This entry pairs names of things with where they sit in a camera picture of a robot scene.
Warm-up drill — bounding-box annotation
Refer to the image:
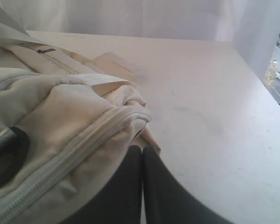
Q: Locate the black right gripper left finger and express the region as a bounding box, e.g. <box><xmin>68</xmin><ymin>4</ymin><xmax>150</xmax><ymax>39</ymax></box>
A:
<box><xmin>64</xmin><ymin>146</ymin><xmax>142</xmax><ymax>224</ymax></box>

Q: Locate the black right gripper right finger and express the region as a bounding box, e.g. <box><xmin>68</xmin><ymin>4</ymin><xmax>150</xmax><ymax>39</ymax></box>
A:
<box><xmin>142</xmin><ymin>146</ymin><xmax>230</xmax><ymax>224</ymax></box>

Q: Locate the beige fabric duffel bag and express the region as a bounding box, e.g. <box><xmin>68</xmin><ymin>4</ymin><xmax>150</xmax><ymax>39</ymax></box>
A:
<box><xmin>0</xmin><ymin>7</ymin><xmax>160</xmax><ymax>224</ymax></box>

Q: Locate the white curtain backdrop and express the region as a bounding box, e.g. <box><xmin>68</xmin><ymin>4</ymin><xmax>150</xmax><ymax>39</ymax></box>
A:
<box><xmin>0</xmin><ymin>0</ymin><xmax>280</xmax><ymax>76</ymax></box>

